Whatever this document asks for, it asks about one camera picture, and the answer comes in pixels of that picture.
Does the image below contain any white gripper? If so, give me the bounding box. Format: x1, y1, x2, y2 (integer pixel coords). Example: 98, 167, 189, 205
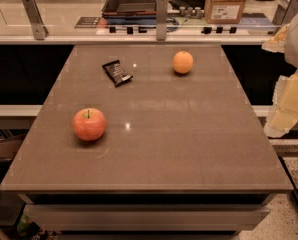
262, 13, 298, 138

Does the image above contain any red apple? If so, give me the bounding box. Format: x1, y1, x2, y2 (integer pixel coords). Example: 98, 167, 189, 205
73, 108, 107, 141

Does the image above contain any cardboard box with label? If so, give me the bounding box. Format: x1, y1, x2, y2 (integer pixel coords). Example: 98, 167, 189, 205
204, 0, 246, 24

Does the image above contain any orange fruit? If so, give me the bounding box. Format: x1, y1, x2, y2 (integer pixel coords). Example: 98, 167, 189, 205
172, 51, 193, 74

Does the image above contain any black snack bar wrapper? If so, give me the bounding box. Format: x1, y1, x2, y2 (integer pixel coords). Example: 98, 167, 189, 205
102, 60, 133, 87

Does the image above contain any brown table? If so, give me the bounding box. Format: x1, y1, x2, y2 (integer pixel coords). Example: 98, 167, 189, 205
1, 43, 292, 237

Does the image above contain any glass barrier panel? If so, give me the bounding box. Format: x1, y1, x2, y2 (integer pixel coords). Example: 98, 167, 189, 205
0, 0, 286, 44

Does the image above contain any right metal glass bracket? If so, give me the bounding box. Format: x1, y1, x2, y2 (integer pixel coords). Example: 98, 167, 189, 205
272, 0, 298, 26

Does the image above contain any metal glass bracket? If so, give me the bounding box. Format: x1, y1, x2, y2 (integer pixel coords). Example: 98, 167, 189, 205
156, 0, 168, 41
272, 0, 298, 26
21, 0, 49, 40

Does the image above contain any middle metal glass bracket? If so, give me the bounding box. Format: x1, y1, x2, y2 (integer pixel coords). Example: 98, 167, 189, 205
156, 0, 168, 41

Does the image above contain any left metal glass bracket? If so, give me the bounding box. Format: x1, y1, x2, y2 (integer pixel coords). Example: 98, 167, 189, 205
21, 0, 49, 40

